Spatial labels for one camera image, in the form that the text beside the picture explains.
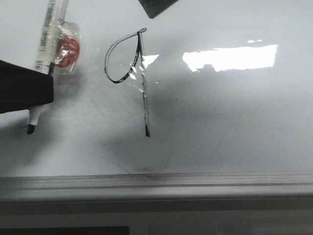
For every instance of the orange magnet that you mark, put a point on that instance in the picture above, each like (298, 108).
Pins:
(68, 48)

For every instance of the white whiteboard marker pen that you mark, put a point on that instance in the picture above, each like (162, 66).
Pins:
(50, 36)

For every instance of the white glossy whiteboard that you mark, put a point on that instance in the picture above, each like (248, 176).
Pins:
(207, 86)

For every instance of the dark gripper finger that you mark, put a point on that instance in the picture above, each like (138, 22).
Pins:
(154, 7)

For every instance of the aluminium whiteboard frame rail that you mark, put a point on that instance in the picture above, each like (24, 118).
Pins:
(154, 187)

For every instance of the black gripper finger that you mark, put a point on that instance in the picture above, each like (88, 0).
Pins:
(22, 88)

